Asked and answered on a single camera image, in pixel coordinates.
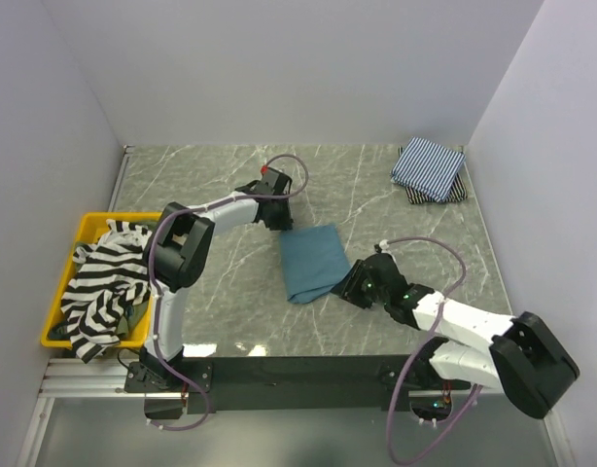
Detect teal ribbed tank top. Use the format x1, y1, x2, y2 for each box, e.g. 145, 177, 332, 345
279, 224, 351, 305

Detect black white striped garment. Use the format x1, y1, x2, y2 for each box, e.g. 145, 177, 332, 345
53, 219, 152, 363

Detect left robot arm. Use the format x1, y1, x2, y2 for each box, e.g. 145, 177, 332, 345
144, 166, 293, 391

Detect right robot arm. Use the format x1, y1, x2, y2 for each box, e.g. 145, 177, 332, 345
332, 252, 580, 419

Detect dark striped folded garment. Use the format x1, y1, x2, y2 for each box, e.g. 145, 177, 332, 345
404, 174, 468, 205

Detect blue white striped folded garment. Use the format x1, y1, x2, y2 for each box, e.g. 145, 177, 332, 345
391, 137, 465, 202

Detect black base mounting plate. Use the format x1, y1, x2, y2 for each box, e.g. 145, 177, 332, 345
123, 356, 474, 421

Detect olive green garment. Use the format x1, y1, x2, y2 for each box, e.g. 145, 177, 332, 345
49, 219, 157, 341

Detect yellow plastic bin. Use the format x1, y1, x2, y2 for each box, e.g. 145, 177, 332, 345
39, 211, 163, 350

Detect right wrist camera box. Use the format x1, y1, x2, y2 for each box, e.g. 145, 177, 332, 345
374, 239, 392, 255

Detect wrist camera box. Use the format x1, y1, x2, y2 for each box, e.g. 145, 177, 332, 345
374, 239, 392, 255
261, 164, 282, 176

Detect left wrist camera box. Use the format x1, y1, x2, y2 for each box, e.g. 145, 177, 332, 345
261, 164, 282, 176

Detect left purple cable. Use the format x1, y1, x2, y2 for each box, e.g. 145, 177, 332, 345
142, 153, 311, 432

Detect aluminium rail frame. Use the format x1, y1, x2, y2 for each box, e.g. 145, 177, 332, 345
41, 359, 196, 397

